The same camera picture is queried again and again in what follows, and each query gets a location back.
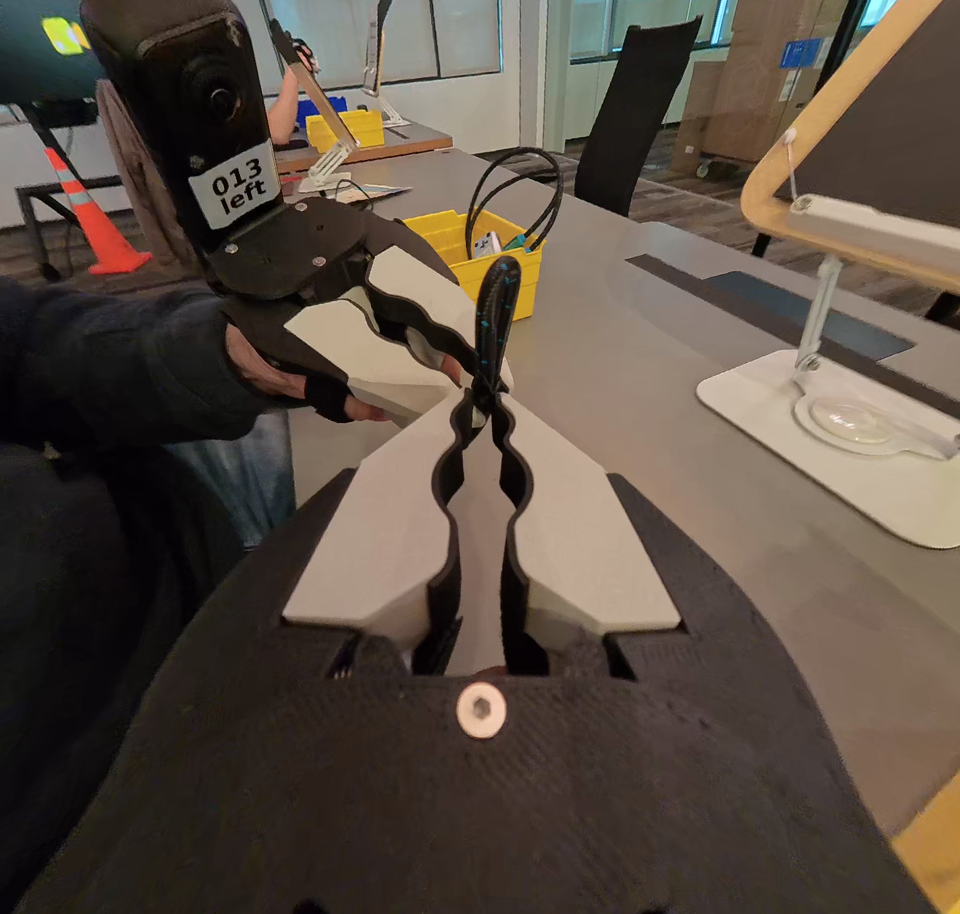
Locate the person's left hand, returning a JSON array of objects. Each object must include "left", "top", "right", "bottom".
[{"left": 222, "top": 322, "right": 469, "bottom": 425}]

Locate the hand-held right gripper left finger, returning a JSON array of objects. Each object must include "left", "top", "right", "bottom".
[{"left": 282, "top": 392, "right": 484, "bottom": 675}]

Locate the tilted black panel on stand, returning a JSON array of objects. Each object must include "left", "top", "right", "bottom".
[{"left": 365, "top": 0, "right": 409, "bottom": 99}]

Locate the black cable with green plug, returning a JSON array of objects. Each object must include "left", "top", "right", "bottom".
[{"left": 465, "top": 146, "right": 567, "bottom": 263}]

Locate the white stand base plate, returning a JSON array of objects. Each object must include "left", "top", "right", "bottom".
[{"left": 696, "top": 127, "right": 960, "bottom": 551}]

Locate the yellow plastic bin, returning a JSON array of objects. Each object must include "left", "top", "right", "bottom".
[
  {"left": 305, "top": 107, "right": 387, "bottom": 155},
  {"left": 402, "top": 209, "right": 544, "bottom": 323},
  {"left": 893, "top": 772, "right": 960, "bottom": 914}
]

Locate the large black television screen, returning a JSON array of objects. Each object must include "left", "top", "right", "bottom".
[{"left": 0, "top": 0, "right": 109, "bottom": 105}]

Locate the black braided hdmi cable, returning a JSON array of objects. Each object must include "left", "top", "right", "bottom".
[{"left": 468, "top": 254, "right": 523, "bottom": 408}]

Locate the orange traffic cone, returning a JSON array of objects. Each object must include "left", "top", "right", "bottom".
[{"left": 42, "top": 142, "right": 154, "bottom": 278}]

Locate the person's blue jeans leg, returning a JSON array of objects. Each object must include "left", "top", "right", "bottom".
[{"left": 207, "top": 412, "right": 297, "bottom": 552}]

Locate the black office chair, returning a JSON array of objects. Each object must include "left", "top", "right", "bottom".
[{"left": 575, "top": 14, "right": 703, "bottom": 219}]

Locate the dark monitor with wooden back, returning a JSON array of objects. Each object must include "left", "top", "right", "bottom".
[{"left": 740, "top": 0, "right": 960, "bottom": 300}]

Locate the brown cardboard box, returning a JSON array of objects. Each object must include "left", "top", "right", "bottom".
[{"left": 675, "top": 0, "right": 844, "bottom": 180}]

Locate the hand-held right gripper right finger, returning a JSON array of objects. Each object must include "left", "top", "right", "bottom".
[{"left": 485, "top": 392, "right": 684, "bottom": 675}]

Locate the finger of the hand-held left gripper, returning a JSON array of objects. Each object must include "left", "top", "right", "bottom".
[
  {"left": 282, "top": 290, "right": 484, "bottom": 425},
  {"left": 365, "top": 247, "right": 514, "bottom": 393}
]

